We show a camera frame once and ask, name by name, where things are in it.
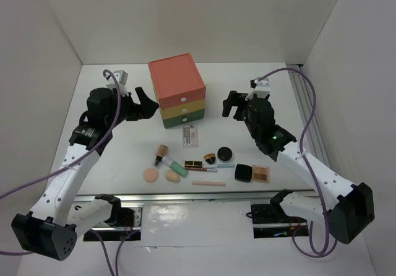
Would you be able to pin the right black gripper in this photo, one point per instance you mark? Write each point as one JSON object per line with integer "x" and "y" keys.
{"x": 236, "y": 99}

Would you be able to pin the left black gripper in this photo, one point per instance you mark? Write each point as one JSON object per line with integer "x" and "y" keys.
{"x": 148, "y": 106}

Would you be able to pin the coral red top drawer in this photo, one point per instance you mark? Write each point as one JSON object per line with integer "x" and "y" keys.
{"x": 180, "y": 65}

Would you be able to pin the light blue mascara tube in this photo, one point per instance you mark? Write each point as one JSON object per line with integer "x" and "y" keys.
{"x": 221, "y": 165}

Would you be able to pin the round peach powder puff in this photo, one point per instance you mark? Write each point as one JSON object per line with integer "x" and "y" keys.
{"x": 150, "y": 175}

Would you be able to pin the black gold lipstick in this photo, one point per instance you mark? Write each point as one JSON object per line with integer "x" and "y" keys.
{"x": 193, "y": 164}

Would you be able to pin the peach teardrop makeup sponge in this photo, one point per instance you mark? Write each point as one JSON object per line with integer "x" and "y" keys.
{"x": 172, "y": 176}

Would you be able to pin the dark red lip pencil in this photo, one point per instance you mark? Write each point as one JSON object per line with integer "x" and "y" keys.
{"x": 212, "y": 170}

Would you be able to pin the pink concealer stick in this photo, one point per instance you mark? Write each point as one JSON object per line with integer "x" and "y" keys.
{"x": 208, "y": 183}

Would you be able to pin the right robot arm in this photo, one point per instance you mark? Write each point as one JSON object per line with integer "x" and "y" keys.
{"x": 344, "y": 208}

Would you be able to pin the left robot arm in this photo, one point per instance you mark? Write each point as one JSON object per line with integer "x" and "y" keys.
{"x": 53, "y": 224}

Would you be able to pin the tan foundation bottle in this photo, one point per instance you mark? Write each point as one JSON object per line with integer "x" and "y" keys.
{"x": 161, "y": 153}

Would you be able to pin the round black compact jar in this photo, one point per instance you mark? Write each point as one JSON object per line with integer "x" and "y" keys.
{"x": 224, "y": 154}

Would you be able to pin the mint green tube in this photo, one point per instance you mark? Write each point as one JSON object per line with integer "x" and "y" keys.
{"x": 176, "y": 167}

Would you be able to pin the square black compact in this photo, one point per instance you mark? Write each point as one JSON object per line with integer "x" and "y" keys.
{"x": 243, "y": 173}

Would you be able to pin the brown eyeshadow palette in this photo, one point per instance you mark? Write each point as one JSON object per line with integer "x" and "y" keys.
{"x": 260, "y": 174}

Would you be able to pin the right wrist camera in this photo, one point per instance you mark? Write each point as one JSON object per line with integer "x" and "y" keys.
{"x": 260, "y": 89}

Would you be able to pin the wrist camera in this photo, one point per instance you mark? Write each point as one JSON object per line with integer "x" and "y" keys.
{"x": 121, "y": 76}
{"x": 260, "y": 89}

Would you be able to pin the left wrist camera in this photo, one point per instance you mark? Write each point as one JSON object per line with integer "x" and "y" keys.
{"x": 121, "y": 76}

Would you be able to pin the aluminium side rail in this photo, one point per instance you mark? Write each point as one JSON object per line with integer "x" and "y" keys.
{"x": 304, "y": 96}

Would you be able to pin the aluminium mounting rail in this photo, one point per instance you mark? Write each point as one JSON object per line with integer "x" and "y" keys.
{"x": 260, "y": 212}

